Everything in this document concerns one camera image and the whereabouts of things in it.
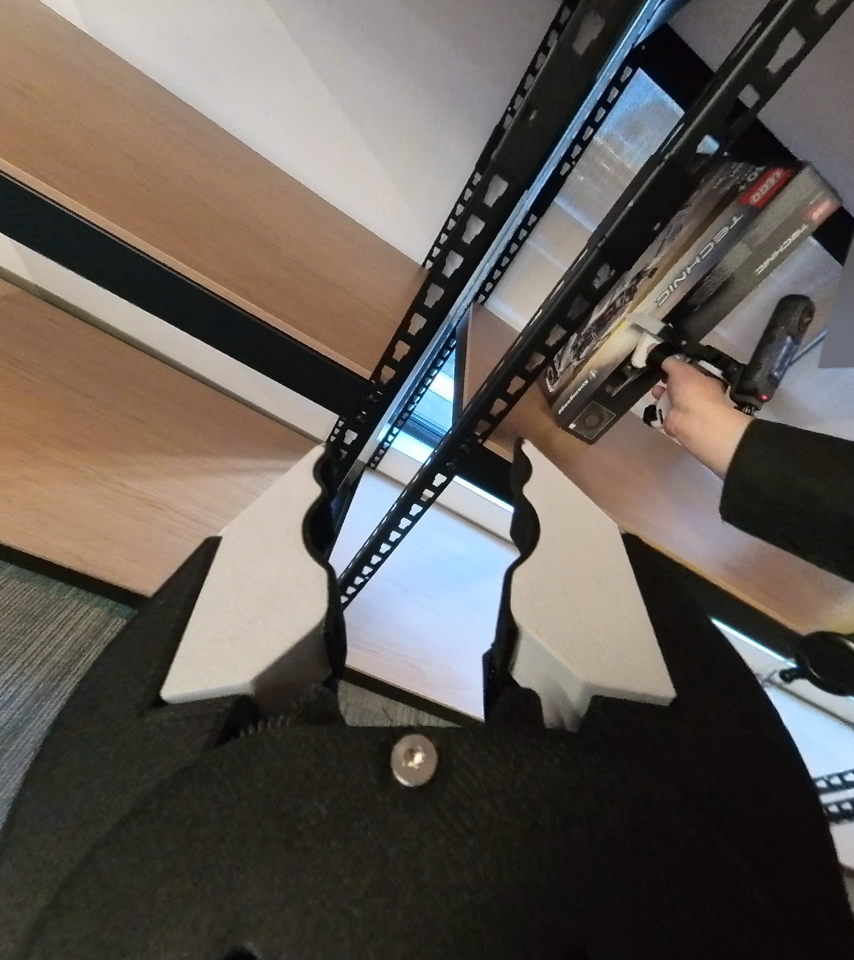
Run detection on person's right hand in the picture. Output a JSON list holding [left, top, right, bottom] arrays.
[[650, 356, 756, 479]]

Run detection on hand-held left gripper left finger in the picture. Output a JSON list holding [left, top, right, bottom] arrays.
[[159, 442, 348, 706]]

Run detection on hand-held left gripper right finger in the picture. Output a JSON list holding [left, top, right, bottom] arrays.
[[481, 437, 679, 708]]

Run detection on person's right forearm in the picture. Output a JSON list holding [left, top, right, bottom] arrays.
[[719, 418, 854, 595]]

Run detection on black rack with wooden shelves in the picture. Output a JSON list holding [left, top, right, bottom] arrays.
[[0, 0, 854, 834]]

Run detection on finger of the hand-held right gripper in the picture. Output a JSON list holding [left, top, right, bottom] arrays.
[[624, 318, 671, 370]]

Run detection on black lego box silver car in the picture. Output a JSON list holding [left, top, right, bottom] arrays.
[[545, 159, 846, 445]]

